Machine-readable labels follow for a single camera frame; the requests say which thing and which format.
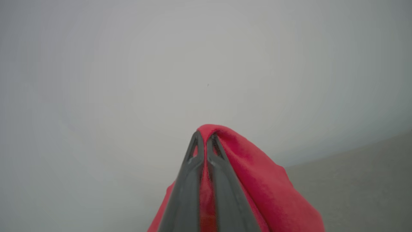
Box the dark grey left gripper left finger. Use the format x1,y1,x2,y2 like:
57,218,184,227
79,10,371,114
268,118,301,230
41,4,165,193
158,131,205,232

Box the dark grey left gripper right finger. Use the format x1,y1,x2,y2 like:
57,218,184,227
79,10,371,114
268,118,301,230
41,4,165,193
206,133,261,232

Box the red basketball jersey number 23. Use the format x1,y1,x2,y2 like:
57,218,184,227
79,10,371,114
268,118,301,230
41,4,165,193
147,124,326,232

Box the grey fabric sofa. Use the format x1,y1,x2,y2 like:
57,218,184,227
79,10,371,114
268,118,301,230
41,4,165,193
285,129,412,232

